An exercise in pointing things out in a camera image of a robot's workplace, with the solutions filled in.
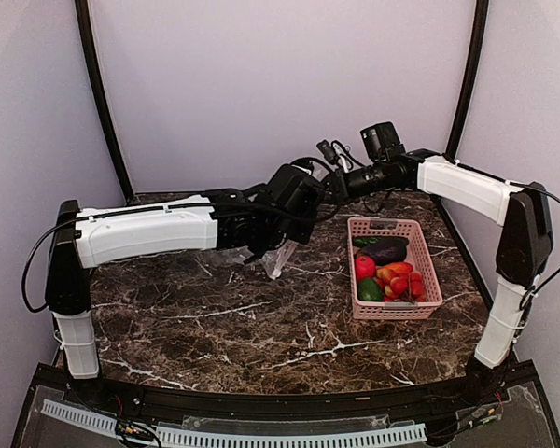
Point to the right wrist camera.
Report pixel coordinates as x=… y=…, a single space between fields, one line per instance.
x=335 y=154

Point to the pink perforated plastic basket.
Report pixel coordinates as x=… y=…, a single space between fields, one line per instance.
x=418 y=255

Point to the black frame post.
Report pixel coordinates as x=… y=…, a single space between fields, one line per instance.
x=469 y=77
x=90 y=54

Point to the white slotted cable duct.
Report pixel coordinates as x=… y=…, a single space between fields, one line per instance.
x=211 y=432

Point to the black left frame post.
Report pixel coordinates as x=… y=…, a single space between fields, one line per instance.
x=90 y=54

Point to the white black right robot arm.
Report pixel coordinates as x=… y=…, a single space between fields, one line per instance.
x=521 y=211

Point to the dark purple eggplant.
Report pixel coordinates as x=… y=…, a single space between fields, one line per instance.
x=388 y=250

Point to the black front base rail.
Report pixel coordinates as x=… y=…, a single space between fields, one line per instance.
x=445 y=406

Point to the black right frame post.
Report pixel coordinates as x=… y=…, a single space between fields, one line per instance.
x=469 y=77

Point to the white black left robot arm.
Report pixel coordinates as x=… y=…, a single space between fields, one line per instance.
x=259 y=219

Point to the orange yellow mango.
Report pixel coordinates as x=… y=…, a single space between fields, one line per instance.
x=397 y=269

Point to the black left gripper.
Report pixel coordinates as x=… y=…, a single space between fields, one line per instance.
x=305 y=234

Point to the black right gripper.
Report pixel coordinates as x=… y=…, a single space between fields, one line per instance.
x=339 y=187

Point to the green cucumber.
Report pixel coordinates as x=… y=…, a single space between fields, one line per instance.
x=363 y=241

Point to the clear zip top bag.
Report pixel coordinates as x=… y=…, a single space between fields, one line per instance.
x=272 y=262

